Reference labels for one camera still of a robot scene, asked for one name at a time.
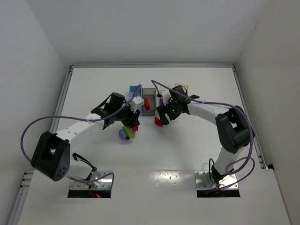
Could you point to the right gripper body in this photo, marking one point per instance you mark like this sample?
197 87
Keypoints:
162 115

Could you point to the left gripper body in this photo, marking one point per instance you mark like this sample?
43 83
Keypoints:
131 116

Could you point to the purple lego brick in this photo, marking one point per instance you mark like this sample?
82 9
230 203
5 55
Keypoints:
161 102

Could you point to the red and green lego block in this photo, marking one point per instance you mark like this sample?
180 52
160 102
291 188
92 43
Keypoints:
146 104

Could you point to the red green red lego stack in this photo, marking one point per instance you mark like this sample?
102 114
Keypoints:
135 128

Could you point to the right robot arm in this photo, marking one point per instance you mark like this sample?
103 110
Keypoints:
232 128

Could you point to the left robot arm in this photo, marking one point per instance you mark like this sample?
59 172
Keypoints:
54 156

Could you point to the clear container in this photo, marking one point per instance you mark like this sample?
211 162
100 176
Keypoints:
157 93

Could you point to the dark grey container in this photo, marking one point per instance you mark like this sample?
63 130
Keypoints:
149 96

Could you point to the amber container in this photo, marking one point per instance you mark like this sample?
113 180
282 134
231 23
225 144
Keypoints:
184 86

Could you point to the blue container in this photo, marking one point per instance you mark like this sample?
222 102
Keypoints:
133 93

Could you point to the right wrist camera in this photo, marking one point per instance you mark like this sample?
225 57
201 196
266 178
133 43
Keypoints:
165 95

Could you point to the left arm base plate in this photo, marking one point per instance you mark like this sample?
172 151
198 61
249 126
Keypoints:
99 181

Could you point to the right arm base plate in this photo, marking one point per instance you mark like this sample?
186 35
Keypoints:
203 182

